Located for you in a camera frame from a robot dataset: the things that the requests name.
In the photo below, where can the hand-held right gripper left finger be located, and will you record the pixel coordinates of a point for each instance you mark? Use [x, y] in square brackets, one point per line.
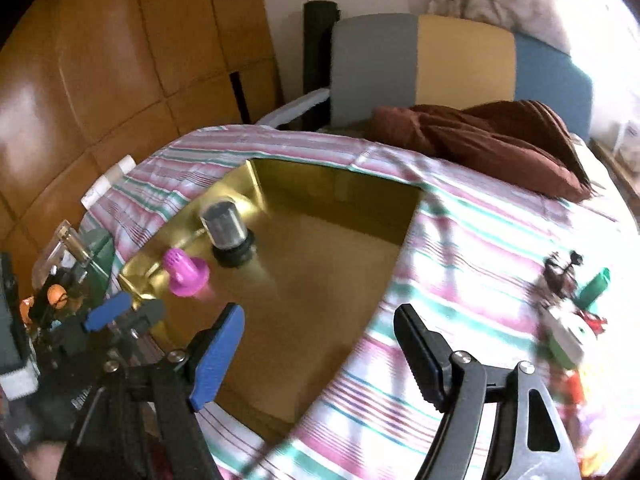
[217, 355]

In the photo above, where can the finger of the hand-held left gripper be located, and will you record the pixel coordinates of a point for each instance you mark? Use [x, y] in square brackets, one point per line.
[145, 312]
[107, 310]

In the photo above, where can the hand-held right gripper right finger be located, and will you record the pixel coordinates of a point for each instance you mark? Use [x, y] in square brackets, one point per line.
[425, 360]

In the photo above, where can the gold cardboard box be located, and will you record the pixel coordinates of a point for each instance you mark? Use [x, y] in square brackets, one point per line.
[310, 270]

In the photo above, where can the purple plastic knob piece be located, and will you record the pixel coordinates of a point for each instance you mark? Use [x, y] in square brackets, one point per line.
[185, 272]

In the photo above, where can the dark green box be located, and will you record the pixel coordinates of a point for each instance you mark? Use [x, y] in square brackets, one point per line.
[100, 252]

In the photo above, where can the clear glass jar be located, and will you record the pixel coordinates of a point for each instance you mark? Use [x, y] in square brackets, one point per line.
[70, 242]

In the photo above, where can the striped bedsheet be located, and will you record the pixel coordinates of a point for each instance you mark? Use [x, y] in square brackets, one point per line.
[465, 270]

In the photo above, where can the silver black cylinder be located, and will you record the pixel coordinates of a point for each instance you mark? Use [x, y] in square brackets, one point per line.
[227, 232]

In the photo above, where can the white green plastic piece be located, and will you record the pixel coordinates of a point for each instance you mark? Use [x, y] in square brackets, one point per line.
[565, 335]

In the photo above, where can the black toy figure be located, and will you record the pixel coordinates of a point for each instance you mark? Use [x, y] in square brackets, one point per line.
[561, 272]

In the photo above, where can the red puzzle piece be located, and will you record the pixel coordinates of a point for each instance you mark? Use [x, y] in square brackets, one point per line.
[595, 322]

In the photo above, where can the green plastic holder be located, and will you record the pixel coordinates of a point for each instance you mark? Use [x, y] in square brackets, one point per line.
[596, 286]

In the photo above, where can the brown pillow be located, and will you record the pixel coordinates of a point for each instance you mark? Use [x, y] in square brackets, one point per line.
[480, 135]

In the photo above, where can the wooden wardrobe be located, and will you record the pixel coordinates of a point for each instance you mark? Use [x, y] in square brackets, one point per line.
[125, 70]

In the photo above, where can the wooden bedside shelf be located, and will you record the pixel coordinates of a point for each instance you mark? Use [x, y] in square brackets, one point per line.
[617, 165]

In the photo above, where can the grey yellow blue headboard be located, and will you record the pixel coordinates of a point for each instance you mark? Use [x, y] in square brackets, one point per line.
[450, 70]

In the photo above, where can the white carton box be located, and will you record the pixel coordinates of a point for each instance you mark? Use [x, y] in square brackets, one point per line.
[630, 135]

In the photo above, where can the black rolled mat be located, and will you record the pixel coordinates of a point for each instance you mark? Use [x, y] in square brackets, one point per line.
[317, 60]

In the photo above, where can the white bed rail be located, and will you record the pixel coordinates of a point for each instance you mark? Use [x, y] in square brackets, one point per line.
[295, 107]

